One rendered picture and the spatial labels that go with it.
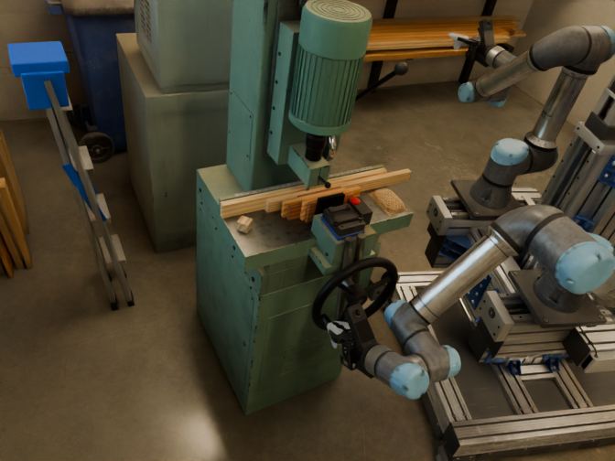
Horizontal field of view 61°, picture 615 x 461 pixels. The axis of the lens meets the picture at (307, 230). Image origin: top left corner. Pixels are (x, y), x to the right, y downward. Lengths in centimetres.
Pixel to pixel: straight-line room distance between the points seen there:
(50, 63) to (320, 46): 89
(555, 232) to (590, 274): 11
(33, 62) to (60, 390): 123
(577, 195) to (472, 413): 90
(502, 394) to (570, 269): 114
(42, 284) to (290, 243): 149
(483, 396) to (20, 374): 182
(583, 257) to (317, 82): 73
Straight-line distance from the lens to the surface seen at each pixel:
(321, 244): 153
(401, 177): 185
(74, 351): 243
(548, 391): 239
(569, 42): 185
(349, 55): 134
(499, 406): 224
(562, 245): 123
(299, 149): 160
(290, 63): 148
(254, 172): 175
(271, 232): 154
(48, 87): 186
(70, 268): 275
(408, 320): 131
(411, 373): 119
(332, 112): 141
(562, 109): 200
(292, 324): 181
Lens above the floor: 192
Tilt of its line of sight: 41 degrees down
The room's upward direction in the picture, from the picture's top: 10 degrees clockwise
